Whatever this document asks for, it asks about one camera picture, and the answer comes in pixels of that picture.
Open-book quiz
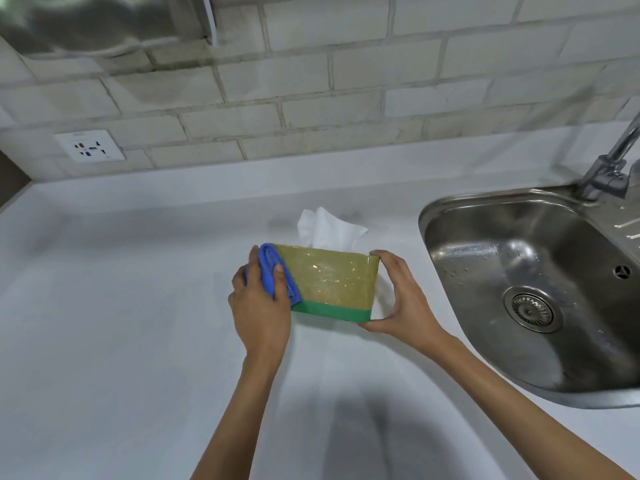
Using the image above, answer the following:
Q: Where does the person's right hand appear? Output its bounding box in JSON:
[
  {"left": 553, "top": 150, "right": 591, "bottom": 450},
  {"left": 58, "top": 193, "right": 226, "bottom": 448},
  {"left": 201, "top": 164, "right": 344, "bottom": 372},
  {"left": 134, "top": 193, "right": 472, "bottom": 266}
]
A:
[{"left": 357, "top": 250, "right": 452, "bottom": 356}]

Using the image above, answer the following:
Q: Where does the person's left hand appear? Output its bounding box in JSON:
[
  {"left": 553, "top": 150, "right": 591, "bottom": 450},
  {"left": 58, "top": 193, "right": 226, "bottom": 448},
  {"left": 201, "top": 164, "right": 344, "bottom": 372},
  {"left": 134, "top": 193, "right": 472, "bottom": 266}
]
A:
[{"left": 228, "top": 244, "right": 294, "bottom": 360}]

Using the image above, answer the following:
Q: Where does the blue cleaning cloth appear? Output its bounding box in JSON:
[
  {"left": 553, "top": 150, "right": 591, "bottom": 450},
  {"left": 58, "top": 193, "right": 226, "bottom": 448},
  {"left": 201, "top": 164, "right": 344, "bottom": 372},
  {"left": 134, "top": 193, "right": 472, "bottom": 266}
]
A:
[{"left": 244, "top": 243, "right": 304, "bottom": 307}]

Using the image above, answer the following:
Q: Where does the gold and green tissue box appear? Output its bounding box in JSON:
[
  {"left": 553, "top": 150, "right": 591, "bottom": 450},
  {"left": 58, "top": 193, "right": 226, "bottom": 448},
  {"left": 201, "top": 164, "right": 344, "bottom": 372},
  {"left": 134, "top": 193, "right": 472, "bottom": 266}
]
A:
[{"left": 272, "top": 243, "right": 381, "bottom": 324}]

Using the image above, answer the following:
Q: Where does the person's right forearm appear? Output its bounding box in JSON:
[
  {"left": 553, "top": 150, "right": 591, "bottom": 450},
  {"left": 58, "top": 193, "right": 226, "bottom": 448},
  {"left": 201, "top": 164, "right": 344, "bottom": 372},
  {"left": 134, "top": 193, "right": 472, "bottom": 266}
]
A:
[{"left": 429, "top": 334, "right": 637, "bottom": 480}]

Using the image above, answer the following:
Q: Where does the person's left forearm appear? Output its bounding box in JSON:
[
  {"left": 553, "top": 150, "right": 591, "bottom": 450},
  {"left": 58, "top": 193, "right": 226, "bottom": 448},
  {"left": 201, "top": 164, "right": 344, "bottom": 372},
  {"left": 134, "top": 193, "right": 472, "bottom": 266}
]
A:
[{"left": 189, "top": 354, "right": 287, "bottom": 480}]

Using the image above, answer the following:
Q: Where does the white tissue sheet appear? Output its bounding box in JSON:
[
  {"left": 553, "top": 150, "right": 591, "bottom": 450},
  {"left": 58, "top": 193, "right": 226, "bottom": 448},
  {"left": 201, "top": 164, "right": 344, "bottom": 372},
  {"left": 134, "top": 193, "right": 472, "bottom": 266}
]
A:
[{"left": 297, "top": 207, "right": 370, "bottom": 251}]

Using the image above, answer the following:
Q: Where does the stainless steel sink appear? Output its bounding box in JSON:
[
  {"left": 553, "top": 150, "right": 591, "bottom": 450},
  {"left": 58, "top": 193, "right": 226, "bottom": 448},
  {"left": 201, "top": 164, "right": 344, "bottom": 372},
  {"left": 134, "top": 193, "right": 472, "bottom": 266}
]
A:
[{"left": 418, "top": 187, "right": 640, "bottom": 410}]

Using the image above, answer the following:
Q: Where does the metal sink drain strainer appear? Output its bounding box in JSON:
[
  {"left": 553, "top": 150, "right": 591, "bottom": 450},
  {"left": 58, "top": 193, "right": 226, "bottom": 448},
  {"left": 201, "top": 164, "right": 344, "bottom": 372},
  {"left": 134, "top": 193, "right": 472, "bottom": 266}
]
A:
[{"left": 502, "top": 286, "right": 564, "bottom": 334}]

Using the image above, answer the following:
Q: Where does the chrome faucet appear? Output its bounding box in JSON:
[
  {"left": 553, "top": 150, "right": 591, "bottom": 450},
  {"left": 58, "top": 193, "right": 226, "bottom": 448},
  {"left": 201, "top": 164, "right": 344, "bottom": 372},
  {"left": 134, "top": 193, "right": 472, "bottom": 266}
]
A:
[{"left": 572, "top": 112, "right": 640, "bottom": 202}]

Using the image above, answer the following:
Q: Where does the stainless steel range hood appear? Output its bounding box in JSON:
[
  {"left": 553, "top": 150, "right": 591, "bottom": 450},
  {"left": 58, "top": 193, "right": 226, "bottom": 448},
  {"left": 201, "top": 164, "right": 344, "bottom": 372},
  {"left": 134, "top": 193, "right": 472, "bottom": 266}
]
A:
[{"left": 0, "top": 0, "right": 212, "bottom": 59}]

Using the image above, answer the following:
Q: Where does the white wall power outlet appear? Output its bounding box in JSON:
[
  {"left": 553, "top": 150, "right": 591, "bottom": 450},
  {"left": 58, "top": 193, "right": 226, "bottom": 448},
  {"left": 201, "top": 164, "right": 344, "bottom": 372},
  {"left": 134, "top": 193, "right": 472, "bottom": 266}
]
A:
[{"left": 53, "top": 129, "right": 127, "bottom": 164}]

